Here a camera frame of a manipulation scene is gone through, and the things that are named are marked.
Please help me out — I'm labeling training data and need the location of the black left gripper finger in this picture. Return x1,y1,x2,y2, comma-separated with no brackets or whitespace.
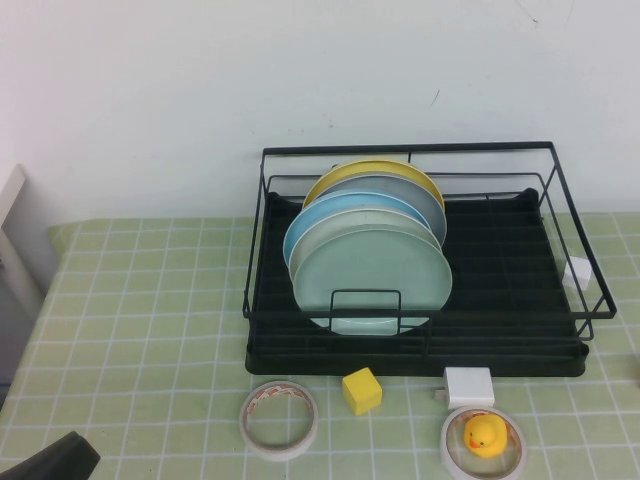
0,431,102,480

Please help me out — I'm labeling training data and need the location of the pale green plate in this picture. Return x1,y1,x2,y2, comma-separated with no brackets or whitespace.
292,227,454,337

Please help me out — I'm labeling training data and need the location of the light blue plate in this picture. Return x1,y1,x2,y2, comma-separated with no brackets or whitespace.
282,192,431,271

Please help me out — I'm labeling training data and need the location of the cream white plate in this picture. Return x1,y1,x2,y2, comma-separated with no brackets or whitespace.
287,209,444,281

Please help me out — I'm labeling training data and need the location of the yellow plate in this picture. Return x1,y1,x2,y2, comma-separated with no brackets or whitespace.
301,158,446,211

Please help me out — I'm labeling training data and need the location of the grey plate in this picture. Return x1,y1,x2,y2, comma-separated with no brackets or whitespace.
312,173,449,249

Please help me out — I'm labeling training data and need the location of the white board panel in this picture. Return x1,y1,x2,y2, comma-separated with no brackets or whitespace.
0,163,57,386

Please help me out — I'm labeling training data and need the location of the yellow cube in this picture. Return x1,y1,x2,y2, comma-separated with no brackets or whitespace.
341,366,384,416

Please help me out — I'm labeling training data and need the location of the black plastic drip tray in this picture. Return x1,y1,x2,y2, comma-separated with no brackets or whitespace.
244,187,587,377

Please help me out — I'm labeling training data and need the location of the white power adapter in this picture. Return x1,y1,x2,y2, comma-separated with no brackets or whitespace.
432,366,496,410

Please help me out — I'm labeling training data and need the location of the yellow rubber duck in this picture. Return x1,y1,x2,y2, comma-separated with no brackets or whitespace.
462,415,510,459

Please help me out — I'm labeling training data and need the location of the small white cube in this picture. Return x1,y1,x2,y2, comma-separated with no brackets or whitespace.
562,255,594,290

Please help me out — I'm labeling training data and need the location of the black wire dish rack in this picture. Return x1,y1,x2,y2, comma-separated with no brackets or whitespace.
242,141,617,351

